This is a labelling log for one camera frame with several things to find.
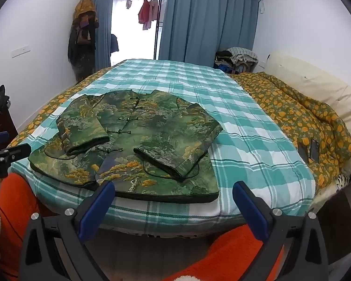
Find pile of colourful clothes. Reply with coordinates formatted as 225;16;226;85
214;60;252;74

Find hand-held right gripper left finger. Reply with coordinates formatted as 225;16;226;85
19;180;126;281

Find orange floral bed sheet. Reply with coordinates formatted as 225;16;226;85
7;66;114;150

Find dark smartphone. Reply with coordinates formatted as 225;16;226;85
308;140;321;162
298;144;310;162

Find brown yellow hooded garment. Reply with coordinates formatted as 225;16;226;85
73;0;100;45

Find red hanging garment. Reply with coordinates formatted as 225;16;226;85
138;0;152;24

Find black folded garment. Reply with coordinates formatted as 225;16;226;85
216;51;233;63

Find orange floral quilt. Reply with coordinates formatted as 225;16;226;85
228;72;351;191

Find white black printed pillow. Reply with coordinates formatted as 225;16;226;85
335;173;351;191

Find teal plaid blanket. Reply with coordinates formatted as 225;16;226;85
10;59;316;232

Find wide blue curtain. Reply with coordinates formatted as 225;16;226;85
158;0;259;71

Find dark hanging coat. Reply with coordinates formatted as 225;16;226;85
68;25;96;81

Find green landscape print padded jacket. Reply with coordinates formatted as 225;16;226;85
28;89;223;204

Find balcony glass door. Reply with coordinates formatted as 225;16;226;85
112;0;165;63

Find person's orange fleece pants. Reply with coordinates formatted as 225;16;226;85
0;172;285;281

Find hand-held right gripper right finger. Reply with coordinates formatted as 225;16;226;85
232;181;329;281

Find brown wooden nightstand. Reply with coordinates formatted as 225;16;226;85
316;178;351;242

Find grey checked folded cloth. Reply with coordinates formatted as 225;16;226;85
227;47;258;64

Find narrow blue curtain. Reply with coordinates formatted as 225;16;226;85
88;0;117;72

